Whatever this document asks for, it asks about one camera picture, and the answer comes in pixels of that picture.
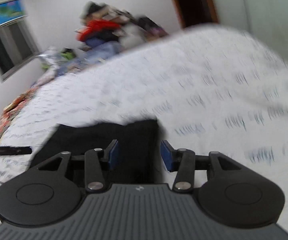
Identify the blue folded blanket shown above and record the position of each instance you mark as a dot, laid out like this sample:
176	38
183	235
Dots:
94	56

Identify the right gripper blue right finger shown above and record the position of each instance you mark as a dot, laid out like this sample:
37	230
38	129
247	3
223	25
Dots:
169	156

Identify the white script-print quilt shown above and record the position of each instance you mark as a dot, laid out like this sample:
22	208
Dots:
211	88

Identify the brown wooden door frame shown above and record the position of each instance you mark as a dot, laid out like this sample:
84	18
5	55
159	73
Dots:
194	12

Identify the green plastic chair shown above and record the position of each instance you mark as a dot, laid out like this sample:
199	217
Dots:
68	54

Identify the floral patterned blanket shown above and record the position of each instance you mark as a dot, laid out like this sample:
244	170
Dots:
14	108

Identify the pile of clothes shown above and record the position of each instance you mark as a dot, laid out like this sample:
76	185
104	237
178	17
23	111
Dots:
133	31

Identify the blue floral pillow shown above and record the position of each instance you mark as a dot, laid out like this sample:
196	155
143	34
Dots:
51	59

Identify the window with grey frame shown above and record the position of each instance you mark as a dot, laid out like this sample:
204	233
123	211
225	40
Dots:
17	47

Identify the red garment on pile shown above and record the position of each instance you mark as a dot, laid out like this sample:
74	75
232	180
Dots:
96	26

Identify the black pants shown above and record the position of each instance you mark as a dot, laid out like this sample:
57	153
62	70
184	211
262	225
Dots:
134	164

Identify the colourful window valance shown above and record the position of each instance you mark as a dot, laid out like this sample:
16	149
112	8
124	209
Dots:
11	10

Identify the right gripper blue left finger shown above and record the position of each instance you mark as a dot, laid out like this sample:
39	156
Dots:
111	154

